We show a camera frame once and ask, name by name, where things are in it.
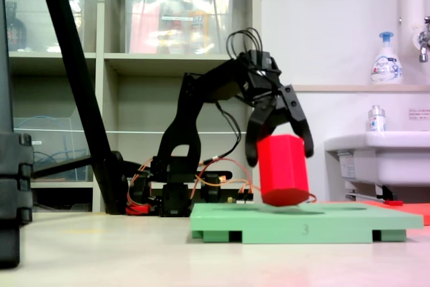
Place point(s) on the red arm base plate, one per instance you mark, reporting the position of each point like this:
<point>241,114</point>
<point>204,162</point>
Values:
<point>137,209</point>

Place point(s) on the beige shelf unit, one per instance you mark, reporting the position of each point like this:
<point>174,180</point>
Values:
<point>151,55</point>

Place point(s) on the red octagonal pillar block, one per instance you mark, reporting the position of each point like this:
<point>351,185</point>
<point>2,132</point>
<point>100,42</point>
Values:
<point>284,169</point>

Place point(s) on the white sink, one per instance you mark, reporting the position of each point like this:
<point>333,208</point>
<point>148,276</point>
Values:
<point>396,162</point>

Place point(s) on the metal faucet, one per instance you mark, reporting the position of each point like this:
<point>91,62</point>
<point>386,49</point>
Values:
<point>424,40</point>

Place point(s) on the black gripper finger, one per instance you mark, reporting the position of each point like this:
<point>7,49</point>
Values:
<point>257,125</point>
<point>299,119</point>

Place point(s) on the green shape sorter board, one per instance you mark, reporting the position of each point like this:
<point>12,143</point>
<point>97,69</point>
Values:
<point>268,226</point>

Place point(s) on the pink pouch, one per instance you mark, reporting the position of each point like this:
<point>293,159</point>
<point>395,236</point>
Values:
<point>144,28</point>

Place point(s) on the small clear sanitizer bottle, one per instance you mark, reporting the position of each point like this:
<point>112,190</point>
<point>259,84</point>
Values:
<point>376,122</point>

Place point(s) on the white foam soap dispenser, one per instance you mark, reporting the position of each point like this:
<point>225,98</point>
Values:
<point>386,68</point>

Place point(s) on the notched black stack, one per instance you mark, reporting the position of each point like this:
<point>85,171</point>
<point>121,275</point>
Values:
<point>13,183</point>

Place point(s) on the pink wall label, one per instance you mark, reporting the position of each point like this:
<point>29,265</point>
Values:
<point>420,114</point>

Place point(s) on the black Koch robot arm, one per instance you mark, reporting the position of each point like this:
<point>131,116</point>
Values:
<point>181,125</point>

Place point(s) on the dark round bottle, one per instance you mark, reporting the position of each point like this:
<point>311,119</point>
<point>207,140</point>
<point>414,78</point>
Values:
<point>15,31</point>

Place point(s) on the orange label bottle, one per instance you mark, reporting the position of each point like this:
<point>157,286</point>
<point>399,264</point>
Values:
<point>200,28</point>

